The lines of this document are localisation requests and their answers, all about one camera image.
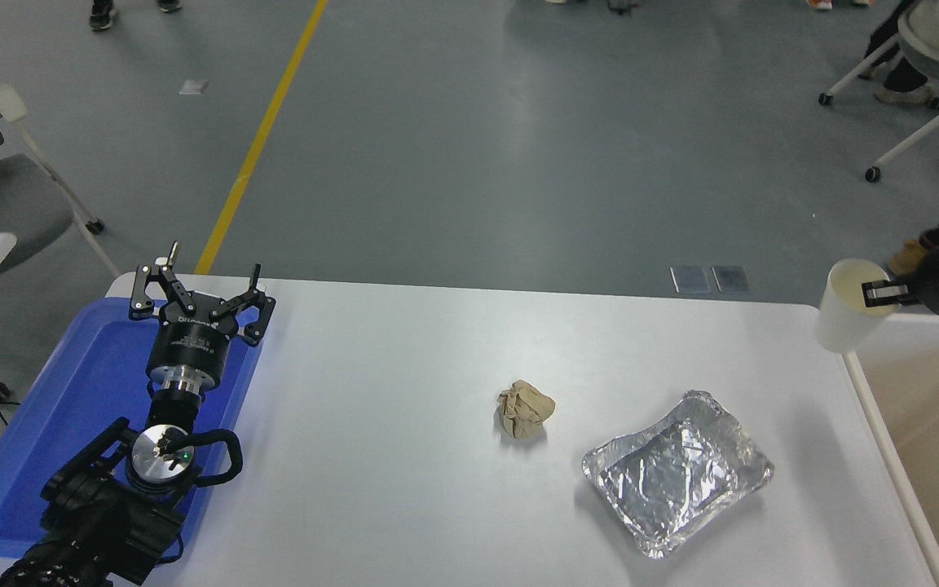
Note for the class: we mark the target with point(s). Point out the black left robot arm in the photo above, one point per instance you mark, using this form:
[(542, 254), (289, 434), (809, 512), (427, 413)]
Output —
[(94, 522)]

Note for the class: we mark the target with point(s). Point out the metal floor plate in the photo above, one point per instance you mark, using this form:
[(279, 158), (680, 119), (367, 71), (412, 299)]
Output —
[(731, 279), (690, 280)]

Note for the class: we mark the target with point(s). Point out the blue plastic tray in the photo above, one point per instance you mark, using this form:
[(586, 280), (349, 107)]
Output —
[(54, 408)]

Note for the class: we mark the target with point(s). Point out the silver foil tray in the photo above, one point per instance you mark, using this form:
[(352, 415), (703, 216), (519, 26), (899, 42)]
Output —
[(673, 481)]

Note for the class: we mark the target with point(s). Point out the white paper cup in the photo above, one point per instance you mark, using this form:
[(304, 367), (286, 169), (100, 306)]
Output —
[(840, 314)]

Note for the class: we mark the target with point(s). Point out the person's dark shoe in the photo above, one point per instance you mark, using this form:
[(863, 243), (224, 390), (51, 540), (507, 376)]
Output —
[(102, 15), (169, 5)]

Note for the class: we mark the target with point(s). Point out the crumpled tan paper ball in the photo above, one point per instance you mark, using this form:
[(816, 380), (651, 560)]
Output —
[(525, 408)]

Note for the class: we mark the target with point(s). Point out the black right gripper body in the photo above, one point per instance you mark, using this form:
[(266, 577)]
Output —
[(938, 281)]

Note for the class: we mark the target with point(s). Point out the white wheeled chair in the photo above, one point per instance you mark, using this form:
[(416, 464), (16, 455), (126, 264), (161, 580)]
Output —
[(926, 130), (853, 72)]

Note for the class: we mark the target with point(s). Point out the white paper scrap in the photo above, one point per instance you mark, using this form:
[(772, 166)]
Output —
[(195, 86)]

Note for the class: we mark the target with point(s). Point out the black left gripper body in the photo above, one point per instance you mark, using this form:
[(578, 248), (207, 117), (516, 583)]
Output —
[(191, 346)]

